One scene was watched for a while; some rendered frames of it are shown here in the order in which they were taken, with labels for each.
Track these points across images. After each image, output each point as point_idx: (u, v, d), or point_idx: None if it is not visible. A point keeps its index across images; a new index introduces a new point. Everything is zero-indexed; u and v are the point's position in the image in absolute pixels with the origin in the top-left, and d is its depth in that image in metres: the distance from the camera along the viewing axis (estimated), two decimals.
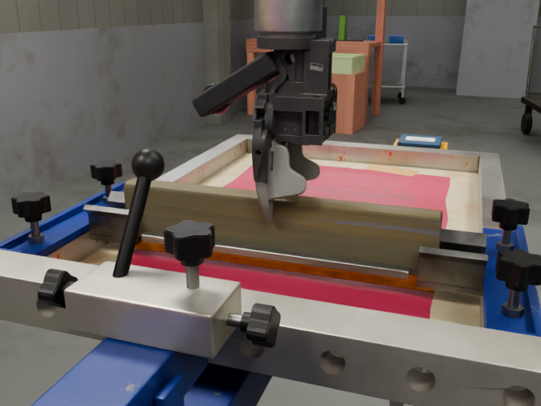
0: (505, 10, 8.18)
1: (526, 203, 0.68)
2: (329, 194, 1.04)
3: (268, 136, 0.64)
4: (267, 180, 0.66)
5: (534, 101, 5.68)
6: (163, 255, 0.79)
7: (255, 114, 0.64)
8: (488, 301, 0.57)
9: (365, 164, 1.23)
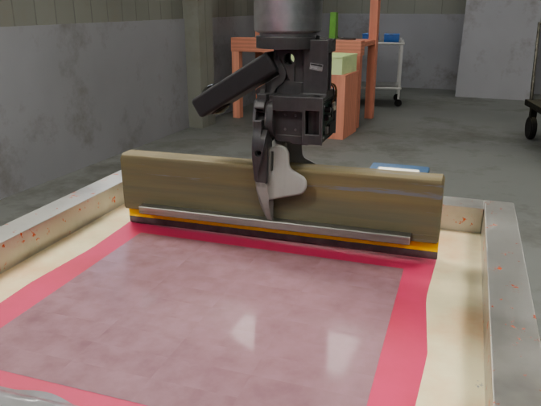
0: (506, 7, 7.75)
1: None
2: None
3: (268, 136, 0.64)
4: (267, 180, 0.66)
5: (538, 105, 5.26)
6: None
7: (255, 114, 0.64)
8: None
9: None
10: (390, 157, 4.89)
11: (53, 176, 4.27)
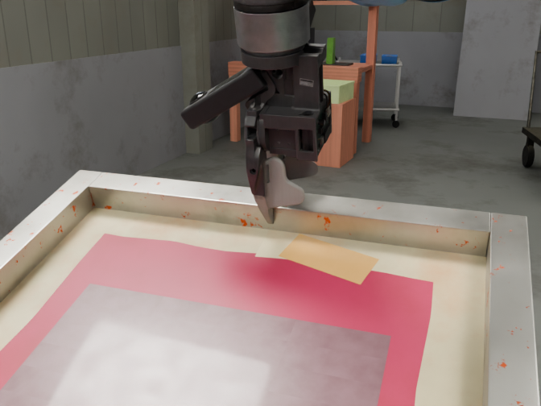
0: (505, 27, 7.74)
1: None
2: None
3: (262, 153, 0.63)
4: (265, 192, 0.65)
5: (536, 134, 5.25)
6: None
7: (246, 131, 0.62)
8: None
9: (286, 238, 0.69)
10: (386, 188, 4.89)
11: None
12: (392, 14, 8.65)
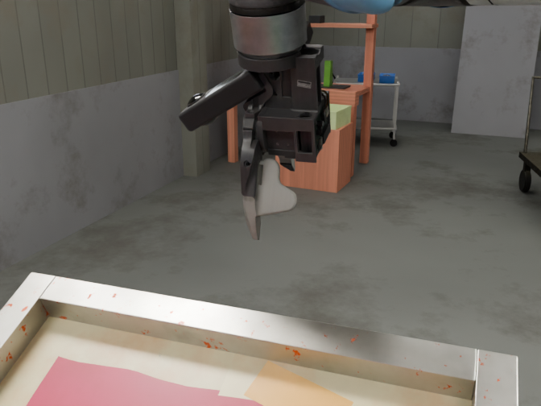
0: (502, 45, 7.75)
1: None
2: None
3: (258, 147, 0.62)
4: (255, 193, 0.62)
5: (533, 160, 5.26)
6: None
7: (245, 133, 0.62)
8: None
9: (253, 367, 0.63)
10: (383, 217, 4.89)
11: (45, 244, 4.27)
12: (390, 30, 8.66)
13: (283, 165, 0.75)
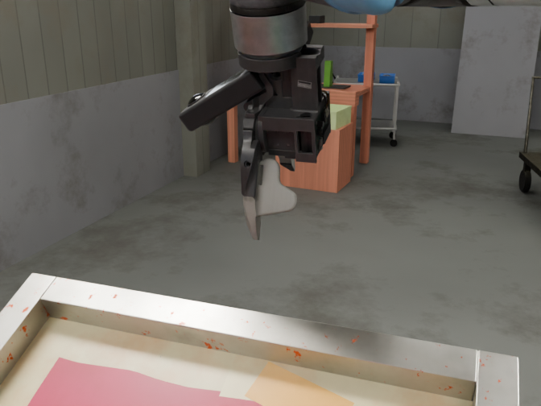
0: (502, 45, 7.75)
1: None
2: None
3: (258, 147, 0.62)
4: (256, 194, 0.62)
5: (533, 160, 5.26)
6: None
7: (245, 134, 0.62)
8: None
9: (253, 368, 0.63)
10: (383, 217, 4.89)
11: (45, 244, 4.27)
12: (390, 30, 8.66)
13: (283, 165, 0.75)
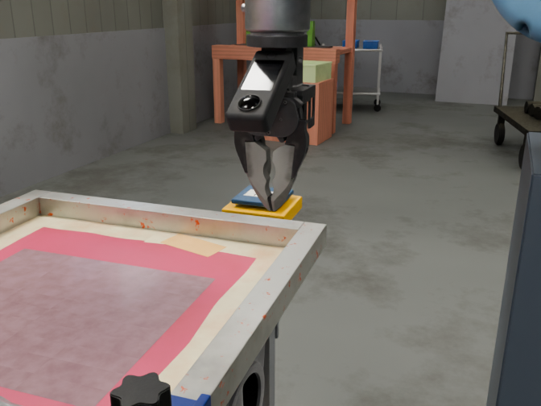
0: (485, 14, 7.93)
1: (164, 387, 0.43)
2: None
3: (300, 133, 0.68)
4: (295, 172, 0.70)
5: (505, 111, 5.44)
6: None
7: (297, 113, 0.66)
8: None
9: (169, 234, 0.99)
10: (360, 163, 5.08)
11: (32, 181, 4.46)
12: (377, 2, 8.84)
13: (270, 200, 0.71)
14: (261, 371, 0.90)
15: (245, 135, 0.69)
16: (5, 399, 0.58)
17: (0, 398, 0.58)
